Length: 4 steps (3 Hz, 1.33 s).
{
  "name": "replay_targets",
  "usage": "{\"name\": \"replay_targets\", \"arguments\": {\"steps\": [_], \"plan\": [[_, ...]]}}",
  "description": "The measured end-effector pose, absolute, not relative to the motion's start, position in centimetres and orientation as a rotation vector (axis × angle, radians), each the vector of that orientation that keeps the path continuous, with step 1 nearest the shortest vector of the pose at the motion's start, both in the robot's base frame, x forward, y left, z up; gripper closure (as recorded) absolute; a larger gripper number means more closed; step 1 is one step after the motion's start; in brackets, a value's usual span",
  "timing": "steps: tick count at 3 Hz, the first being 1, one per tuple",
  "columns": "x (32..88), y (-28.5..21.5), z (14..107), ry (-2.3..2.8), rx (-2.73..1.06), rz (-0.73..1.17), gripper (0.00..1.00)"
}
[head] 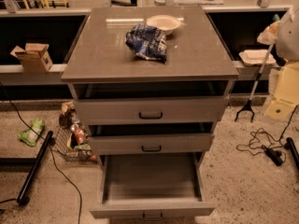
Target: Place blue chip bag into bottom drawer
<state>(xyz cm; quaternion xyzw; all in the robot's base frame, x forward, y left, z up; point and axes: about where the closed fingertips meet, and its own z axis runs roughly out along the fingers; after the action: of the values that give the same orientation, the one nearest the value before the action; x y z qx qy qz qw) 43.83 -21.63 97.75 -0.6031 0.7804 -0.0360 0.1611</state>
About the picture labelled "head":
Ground white paper bowl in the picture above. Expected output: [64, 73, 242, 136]
[147, 15, 180, 35]

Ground grey drawer cabinet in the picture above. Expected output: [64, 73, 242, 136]
[62, 7, 237, 156]

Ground grabber reacher tool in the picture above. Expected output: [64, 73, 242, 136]
[235, 15, 280, 121]

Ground black power cable right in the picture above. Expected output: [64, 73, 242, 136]
[235, 105, 299, 167]

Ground black cable left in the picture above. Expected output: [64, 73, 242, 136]
[0, 81, 83, 224]

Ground grey drawer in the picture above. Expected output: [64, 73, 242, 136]
[91, 153, 214, 221]
[74, 97, 227, 125]
[89, 133, 214, 155]

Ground wire basket with snacks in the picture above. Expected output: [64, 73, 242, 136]
[54, 101, 97, 162]

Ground middle grey drawer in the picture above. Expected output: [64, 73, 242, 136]
[89, 133, 214, 155]

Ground black metal floor leg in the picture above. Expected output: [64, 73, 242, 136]
[284, 137, 299, 171]
[17, 131, 53, 205]

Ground green snack bag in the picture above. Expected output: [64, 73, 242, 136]
[18, 118, 45, 147]

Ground white takeout container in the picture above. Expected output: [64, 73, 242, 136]
[239, 49, 267, 66]

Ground black metal floor leg left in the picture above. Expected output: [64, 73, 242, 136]
[17, 131, 53, 205]

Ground black metal floor leg right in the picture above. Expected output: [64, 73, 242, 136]
[284, 137, 299, 171]

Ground blue chip bag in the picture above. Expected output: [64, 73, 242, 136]
[125, 23, 167, 63]

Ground brown cardboard box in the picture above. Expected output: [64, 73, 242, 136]
[10, 43, 52, 73]

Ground top grey drawer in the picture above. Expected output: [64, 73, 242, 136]
[74, 97, 227, 125]

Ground bottom grey drawer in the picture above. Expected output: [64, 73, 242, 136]
[91, 153, 214, 221]

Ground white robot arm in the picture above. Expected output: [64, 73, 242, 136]
[257, 4, 299, 119]

